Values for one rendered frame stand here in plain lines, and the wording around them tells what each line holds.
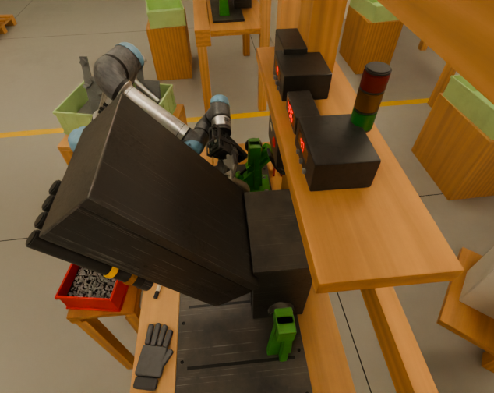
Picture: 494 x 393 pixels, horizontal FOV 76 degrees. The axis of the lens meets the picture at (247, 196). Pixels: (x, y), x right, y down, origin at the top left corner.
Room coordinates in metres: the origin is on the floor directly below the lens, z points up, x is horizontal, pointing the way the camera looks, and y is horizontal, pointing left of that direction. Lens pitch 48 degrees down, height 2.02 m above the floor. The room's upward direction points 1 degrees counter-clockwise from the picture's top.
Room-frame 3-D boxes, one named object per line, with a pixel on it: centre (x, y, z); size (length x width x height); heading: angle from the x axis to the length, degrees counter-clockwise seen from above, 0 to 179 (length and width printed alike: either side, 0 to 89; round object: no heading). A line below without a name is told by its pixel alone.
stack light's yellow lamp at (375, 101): (0.58, -0.25, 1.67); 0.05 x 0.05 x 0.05
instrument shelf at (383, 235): (0.69, -0.20, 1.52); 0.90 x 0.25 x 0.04; 5
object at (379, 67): (0.58, -0.25, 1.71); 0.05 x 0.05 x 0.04
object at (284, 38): (0.98, -0.14, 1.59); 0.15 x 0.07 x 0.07; 5
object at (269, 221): (0.57, -0.09, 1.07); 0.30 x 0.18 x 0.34; 5
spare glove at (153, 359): (0.30, 0.30, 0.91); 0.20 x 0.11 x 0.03; 174
